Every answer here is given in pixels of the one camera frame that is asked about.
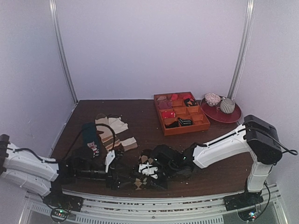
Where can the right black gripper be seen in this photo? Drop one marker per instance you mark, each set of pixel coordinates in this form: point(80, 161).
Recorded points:
point(155, 178)

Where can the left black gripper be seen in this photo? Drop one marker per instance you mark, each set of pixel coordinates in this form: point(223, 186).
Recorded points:
point(113, 183)

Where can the brown argyle sock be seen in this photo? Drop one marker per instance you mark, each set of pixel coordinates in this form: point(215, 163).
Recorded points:
point(146, 182)

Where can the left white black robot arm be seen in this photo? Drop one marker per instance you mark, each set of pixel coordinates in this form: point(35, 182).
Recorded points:
point(47, 176)

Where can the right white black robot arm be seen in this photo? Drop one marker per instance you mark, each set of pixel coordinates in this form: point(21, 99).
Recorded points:
point(254, 136)

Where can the striped beige brown sock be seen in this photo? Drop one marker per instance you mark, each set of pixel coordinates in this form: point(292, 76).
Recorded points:
point(124, 139)

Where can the dark teal cartoon sock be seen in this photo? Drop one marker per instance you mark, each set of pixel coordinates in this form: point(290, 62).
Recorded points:
point(90, 138)

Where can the black white striped rolled sock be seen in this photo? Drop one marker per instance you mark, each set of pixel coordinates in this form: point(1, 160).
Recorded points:
point(185, 122)

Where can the wooden compartment tray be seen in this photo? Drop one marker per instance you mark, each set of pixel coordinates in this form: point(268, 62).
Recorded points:
point(195, 113)

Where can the purple rolled sock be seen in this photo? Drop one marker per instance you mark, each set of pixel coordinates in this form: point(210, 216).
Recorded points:
point(164, 104)

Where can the black red rolled sock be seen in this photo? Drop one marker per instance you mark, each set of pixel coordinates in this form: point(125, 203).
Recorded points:
point(190, 102)

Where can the red round plate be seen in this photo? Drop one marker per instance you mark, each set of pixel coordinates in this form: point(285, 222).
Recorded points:
point(215, 113)

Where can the dotted white bowl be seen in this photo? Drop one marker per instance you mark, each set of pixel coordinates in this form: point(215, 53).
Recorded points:
point(212, 99)

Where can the striped white cup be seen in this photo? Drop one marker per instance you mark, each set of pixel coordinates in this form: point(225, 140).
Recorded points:
point(227, 106)

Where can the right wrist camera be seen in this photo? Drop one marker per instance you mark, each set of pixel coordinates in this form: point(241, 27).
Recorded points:
point(168, 159)

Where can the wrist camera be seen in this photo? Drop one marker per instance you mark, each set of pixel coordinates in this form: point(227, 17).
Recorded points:
point(168, 159)
point(81, 158)

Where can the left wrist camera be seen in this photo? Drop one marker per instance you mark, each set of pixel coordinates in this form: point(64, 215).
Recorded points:
point(81, 158)

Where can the aluminium front rail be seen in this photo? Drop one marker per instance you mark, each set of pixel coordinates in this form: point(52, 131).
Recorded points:
point(99, 209)

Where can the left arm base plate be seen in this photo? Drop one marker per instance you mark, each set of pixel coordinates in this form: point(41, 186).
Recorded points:
point(63, 201)

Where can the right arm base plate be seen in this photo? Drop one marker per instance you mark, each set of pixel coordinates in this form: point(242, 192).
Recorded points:
point(242, 200)

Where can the right aluminium frame post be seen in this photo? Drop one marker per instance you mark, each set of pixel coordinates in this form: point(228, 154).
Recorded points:
point(245, 39)

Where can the aluminium frame post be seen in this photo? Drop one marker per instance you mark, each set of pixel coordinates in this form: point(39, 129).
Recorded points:
point(62, 55)
point(245, 39)

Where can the left aluminium frame post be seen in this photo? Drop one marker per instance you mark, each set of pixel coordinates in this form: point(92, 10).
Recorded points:
point(62, 55)

